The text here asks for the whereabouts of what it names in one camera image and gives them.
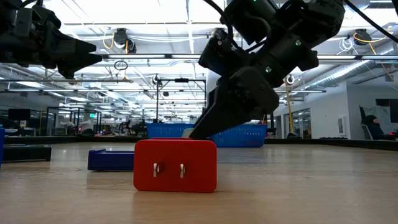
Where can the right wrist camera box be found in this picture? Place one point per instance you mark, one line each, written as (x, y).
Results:
(217, 54)

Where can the white wall panel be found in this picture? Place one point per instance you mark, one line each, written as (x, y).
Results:
(341, 125)

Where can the silver ceiling air duct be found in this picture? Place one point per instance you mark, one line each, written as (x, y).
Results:
(348, 73)

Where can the black wall screen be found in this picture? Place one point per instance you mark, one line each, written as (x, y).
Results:
(393, 109)

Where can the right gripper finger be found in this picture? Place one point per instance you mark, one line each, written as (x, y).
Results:
(212, 99)
(220, 115)

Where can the person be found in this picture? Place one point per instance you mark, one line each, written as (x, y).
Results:
(374, 127)

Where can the office chair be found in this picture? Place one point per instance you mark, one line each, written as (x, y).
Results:
(362, 116)

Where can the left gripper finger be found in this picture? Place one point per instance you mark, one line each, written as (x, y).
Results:
(73, 46)
(74, 63)

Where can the black dome base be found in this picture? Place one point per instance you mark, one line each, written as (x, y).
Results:
(293, 135)

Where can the black box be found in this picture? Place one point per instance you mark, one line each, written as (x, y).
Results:
(26, 153)

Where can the navy device with screen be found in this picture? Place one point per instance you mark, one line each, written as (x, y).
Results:
(109, 160)

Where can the blue plastic mesh basket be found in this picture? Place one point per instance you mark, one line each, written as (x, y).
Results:
(245, 137)
(164, 130)

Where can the small distant black monitor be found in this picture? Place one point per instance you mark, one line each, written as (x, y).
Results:
(18, 114)

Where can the black background rig frame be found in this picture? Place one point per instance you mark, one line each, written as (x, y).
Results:
(182, 80)

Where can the red wall charger block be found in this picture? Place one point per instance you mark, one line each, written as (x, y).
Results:
(174, 177)

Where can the black aluminium table frame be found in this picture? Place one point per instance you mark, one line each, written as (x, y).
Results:
(77, 140)

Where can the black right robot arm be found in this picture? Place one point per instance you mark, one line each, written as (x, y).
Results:
(311, 18)

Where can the green and white plug adapter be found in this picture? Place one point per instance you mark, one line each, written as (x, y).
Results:
(187, 133)

